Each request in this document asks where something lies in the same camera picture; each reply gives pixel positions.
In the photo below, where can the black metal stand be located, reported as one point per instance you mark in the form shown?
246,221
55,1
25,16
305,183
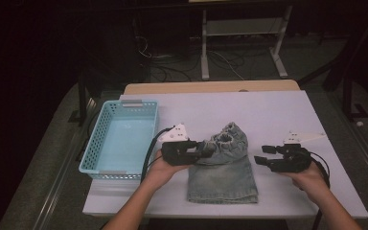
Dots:
82,96
348,96

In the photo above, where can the faded denim shorts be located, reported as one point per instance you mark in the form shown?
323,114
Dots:
223,179

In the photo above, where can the person's left hand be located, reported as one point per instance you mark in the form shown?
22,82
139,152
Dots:
163,171

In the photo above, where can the light blue plastic basket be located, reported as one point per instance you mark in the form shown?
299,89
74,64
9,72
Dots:
97,143

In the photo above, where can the small white round object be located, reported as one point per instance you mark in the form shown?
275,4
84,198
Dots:
359,123

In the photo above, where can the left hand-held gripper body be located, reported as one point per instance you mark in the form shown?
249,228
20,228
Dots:
177,151

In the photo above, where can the person's right hand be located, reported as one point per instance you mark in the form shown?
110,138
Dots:
310,180

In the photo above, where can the white metal stand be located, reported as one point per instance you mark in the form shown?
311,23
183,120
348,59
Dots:
204,48

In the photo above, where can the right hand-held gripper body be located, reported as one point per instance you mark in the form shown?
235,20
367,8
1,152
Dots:
294,158

